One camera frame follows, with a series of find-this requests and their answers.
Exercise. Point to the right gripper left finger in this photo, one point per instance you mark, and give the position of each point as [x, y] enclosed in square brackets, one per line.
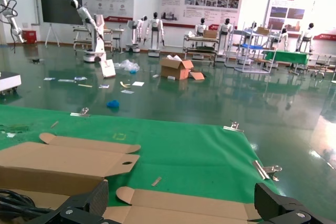
[98, 197]

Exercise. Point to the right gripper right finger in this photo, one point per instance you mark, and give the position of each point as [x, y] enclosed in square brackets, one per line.
[270, 205]

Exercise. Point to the white industrial robot arm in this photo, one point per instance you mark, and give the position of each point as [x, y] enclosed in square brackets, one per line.
[16, 30]

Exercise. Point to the open cardboard mailer box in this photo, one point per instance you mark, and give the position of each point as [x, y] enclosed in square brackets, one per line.
[170, 211]
[65, 158]

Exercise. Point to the small white box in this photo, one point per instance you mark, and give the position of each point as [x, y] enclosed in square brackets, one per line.
[171, 78]

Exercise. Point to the large open cardboard box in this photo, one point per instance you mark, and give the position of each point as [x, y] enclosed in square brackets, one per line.
[172, 69]

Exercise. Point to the small cardboard box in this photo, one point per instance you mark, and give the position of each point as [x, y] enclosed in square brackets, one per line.
[263, 30]
[210, 33]

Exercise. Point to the red box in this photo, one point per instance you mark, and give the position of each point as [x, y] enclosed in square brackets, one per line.
[29, 36]

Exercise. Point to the silver binder clip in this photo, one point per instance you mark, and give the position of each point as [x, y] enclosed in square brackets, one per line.
[260, 170]
[233, 128]
[80, 114]

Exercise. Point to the short wooden stick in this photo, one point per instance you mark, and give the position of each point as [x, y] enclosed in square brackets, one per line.
[156, 181]

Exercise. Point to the long wooden stick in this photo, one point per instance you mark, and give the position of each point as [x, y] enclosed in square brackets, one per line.
[54, 124]

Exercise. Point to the blue cloth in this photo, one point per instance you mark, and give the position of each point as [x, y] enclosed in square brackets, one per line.
[113, 104]

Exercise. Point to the green table cloth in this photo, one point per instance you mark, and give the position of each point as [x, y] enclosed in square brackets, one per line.
[183, 150]

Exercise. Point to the white paper scrap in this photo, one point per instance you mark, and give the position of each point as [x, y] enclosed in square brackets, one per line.
[65, 80]
[104, 86]
[80, 78]
[127, 91]
[155, 76]
[49, 78]

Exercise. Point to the straight yellow strip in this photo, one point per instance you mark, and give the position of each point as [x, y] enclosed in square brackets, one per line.
[85, 85]

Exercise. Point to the curled yellow strip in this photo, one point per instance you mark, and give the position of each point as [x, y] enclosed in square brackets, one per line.
[123, 84]

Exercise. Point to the white paper sheet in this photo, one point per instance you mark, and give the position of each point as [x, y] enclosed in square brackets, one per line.
[138, 83]

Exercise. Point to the white paper bag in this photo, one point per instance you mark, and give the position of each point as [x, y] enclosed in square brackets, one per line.
[108, 68]

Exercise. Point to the clear plastic bag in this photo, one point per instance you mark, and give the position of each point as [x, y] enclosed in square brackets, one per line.
[128, 65]

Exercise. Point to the white metal rack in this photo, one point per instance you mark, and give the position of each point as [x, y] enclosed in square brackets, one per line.
[249, 68]

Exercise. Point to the white wheeled platform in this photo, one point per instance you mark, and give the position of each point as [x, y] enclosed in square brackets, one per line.
[10, 81]

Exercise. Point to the loose cardboard flap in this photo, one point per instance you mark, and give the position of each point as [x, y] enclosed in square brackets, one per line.
[197, 75]

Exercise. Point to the wheeled stool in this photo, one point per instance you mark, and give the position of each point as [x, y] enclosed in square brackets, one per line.
[319, 64]

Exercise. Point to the green covered table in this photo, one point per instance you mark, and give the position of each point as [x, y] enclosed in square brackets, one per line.
[286, 56]

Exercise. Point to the leaning white humanoid robot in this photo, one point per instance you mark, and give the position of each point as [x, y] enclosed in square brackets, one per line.
[98, 40]

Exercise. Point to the black stool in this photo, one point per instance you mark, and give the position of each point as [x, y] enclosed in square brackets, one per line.
[117, 39]

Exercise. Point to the blue tray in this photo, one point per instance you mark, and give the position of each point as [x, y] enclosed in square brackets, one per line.
[250, 46]

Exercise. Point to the white workbench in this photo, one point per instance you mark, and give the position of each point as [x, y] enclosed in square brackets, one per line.
[108, 30]

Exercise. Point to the metal cart workbench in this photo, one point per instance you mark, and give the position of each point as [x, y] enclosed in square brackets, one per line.
[200, 51]

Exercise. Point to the bent white humanoid robot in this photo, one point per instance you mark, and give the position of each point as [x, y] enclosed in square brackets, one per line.
[139, 27]

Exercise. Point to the dark board on stand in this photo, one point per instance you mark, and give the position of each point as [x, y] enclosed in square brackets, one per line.
[59, 10]

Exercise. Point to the wall poster with landscape photos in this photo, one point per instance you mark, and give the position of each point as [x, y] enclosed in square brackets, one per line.
[296, 2]

